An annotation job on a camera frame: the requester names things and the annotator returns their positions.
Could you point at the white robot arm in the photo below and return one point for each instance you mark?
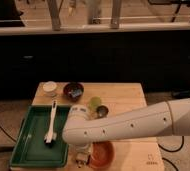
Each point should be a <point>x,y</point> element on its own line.
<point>157,120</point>

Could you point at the dark maroon bowl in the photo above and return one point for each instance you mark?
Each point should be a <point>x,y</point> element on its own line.
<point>72,86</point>

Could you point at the green plastic tray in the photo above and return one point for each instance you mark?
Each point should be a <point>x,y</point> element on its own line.
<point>30,150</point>

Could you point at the light green cup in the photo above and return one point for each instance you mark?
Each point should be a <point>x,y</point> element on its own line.
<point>94,102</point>

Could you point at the red orange bowl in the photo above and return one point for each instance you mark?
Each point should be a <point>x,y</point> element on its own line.
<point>102,155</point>

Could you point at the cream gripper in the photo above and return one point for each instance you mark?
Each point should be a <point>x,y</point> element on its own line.
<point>83,155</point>

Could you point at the small white cup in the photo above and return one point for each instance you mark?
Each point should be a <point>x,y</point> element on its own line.
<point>50,88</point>

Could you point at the black whiteboard eraser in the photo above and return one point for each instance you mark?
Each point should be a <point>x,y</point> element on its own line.
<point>82,162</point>

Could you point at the small metal cup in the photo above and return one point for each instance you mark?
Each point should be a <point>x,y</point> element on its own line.
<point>102,111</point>

